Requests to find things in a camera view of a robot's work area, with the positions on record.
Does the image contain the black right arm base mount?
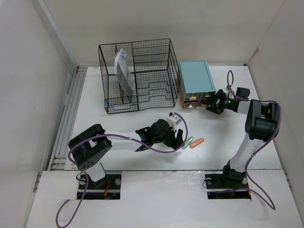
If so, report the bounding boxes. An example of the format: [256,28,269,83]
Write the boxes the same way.
[203,173,251,200]

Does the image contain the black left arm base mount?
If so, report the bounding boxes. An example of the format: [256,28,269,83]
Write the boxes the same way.
[83,171,122,200]

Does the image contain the aluminium rail frame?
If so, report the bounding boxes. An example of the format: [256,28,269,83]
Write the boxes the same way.
[46,66,87,171]

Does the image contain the orange correction tape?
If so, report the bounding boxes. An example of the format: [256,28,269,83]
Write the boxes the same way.
[190,138,205,149]

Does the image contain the blue orange drawer box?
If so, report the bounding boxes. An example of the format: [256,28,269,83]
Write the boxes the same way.
[179,60,216,108]

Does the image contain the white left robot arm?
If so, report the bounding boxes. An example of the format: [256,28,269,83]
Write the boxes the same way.
[68,119,184,189]

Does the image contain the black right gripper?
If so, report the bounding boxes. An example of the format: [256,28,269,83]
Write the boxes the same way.
[202,88,236,114]

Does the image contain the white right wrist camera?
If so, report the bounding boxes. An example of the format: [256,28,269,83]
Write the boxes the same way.
[223,87,233,98]

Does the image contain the black wire mesh desk organizer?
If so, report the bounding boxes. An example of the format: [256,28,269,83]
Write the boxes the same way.
[98,38,180,114]

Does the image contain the green correction tape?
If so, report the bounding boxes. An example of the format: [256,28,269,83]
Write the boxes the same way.
[182,136,194,150]

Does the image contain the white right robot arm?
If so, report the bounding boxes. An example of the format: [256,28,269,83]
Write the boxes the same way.
[206,87,282,187]

